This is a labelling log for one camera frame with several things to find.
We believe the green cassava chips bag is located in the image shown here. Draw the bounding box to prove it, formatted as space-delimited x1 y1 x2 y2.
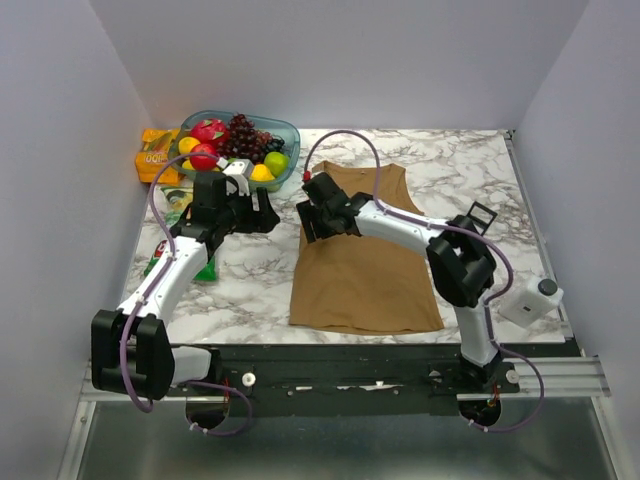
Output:
144 186 217 285

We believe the green lime right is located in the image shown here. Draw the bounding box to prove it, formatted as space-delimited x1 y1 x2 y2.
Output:
264 151 289 178

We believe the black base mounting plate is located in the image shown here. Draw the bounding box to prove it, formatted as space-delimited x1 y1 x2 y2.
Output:
102 342 521 419

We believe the orange snack packet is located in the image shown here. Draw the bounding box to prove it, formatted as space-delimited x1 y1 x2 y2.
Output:
134 129 180 184

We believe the yellow lemon front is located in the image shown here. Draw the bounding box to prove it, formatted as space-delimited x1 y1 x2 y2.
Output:
250 164 276 182

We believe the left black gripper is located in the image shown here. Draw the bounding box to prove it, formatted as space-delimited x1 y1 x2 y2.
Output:
218 186 281 234

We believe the red apple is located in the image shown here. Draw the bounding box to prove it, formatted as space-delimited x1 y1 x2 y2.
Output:
189 143 219 171

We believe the purple grape bunch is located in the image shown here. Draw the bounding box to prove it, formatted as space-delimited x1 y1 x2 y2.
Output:
216 114 285 164

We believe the yellow lemon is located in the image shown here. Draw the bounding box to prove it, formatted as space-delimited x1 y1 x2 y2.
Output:
178 136 200 155
250 164 276 182

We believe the black brooch display box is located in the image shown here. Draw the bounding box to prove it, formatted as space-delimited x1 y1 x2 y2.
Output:
466 201 498 236

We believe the white bottle black cap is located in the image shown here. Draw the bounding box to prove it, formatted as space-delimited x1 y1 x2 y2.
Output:
498 277 564 328

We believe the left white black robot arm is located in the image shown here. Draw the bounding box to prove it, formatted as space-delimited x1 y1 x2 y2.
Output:
91 172 280 411

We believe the aluminium frame rail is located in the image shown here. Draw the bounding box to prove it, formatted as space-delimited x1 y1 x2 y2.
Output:
457 355 611 401

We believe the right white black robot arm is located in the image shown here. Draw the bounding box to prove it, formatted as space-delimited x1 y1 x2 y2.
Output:
296 172 502 392

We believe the brown clothing garment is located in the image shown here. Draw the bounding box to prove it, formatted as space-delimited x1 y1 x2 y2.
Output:
288 160 445 335

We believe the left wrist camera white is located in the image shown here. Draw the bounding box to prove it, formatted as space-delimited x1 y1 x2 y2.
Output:
222 159 254 196

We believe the yellow lemon left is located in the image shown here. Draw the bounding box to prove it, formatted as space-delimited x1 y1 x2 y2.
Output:
178 136 200 155

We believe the red dragon fruit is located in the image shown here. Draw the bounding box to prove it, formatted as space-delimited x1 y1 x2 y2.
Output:
190 118 230 148

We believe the clear teal fruit bowl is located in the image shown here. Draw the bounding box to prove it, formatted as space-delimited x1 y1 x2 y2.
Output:
168 110 301 193

